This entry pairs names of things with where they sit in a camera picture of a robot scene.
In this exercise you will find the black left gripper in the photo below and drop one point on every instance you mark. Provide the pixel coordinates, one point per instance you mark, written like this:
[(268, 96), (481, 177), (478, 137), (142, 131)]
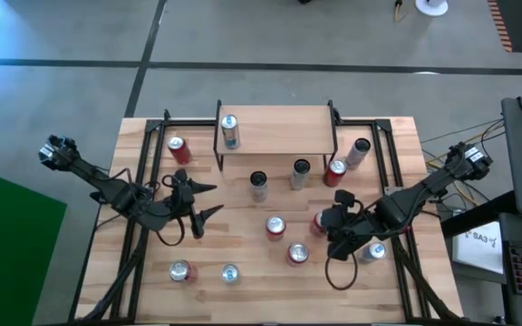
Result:
[(180, 176)]

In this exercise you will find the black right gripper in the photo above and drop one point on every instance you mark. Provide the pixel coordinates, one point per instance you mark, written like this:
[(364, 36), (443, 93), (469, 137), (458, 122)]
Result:
[(345, 197)]

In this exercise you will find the red Fanta strawberry can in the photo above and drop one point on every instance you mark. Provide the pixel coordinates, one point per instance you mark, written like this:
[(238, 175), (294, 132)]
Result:
[(316, 224), (275, 227), (297, 253)]

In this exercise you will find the red Coca-Cola Zero can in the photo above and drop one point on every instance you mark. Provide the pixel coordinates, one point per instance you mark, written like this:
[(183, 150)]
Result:
[(179, 149)]

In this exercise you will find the white Celsius can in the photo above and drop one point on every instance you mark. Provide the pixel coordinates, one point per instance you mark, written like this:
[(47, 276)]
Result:
[(300, 173), (358, 153), (258, 185)]

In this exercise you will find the silver blue drink can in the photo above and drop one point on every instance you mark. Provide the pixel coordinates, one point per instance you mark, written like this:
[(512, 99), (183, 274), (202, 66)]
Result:
[(230, 133), (230, 273), (372, 252)]

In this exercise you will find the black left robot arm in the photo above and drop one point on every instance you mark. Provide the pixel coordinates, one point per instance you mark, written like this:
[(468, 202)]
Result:
[(116, 192)]

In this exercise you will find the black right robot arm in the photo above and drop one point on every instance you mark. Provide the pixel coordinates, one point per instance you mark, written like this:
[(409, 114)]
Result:
[(406, 204)]

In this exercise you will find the wooden shelf with black legs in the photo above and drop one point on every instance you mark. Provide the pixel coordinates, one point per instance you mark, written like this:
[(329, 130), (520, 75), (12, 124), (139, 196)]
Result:
[(288, 131)]

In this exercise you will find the red soda can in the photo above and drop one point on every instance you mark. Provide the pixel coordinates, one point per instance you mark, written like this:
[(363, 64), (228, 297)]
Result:
[(335, 172)]

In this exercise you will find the black desk leg bar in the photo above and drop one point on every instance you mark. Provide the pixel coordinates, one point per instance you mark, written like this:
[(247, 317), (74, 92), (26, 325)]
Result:
[(474, 218)]

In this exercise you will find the white SA3 sign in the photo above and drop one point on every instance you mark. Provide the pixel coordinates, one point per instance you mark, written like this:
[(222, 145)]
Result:
[(478, 246)]

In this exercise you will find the green floor mat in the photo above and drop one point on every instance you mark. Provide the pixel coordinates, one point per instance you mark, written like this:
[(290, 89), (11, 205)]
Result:
[(12, 253)]

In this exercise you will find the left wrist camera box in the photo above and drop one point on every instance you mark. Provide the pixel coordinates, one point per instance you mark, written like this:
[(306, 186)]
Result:
[(181, 198)]

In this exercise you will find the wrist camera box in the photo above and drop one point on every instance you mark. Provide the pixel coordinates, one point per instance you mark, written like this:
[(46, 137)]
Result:
[(354, 223), (181, 198)]

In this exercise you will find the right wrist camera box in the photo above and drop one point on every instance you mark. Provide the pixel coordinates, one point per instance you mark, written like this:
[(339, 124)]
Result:
[(354, 223)]

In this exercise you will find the black aluminium table frame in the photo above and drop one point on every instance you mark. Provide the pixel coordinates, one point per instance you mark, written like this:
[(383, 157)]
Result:
[(360, 122)]

